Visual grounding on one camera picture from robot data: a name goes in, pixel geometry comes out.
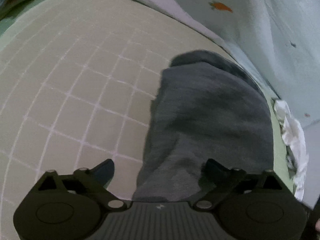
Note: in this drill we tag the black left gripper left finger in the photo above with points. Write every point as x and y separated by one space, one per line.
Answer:
99 176

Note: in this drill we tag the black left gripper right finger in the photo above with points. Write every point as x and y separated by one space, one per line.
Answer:
215 178

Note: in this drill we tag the grey garment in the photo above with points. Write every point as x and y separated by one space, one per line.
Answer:
206 108

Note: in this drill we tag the white crumpled shirt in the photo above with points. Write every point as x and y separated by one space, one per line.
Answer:
293 137

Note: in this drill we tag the green grid bed sheet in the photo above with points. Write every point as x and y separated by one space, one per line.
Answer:
77 81

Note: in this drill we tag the carrot print light quilt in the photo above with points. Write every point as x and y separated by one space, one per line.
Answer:
277 41

